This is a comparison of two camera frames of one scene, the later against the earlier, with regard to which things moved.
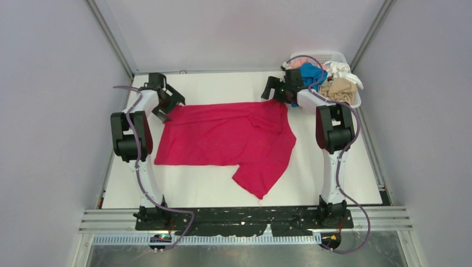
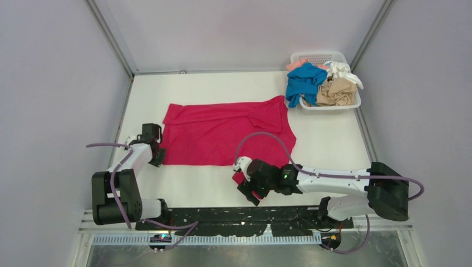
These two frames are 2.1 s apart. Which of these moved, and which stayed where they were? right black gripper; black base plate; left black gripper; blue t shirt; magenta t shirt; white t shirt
Moved: right black gripper; left black gripper
Stayed: blue t shirt; black base plate; magenta t shirt; white t shirt
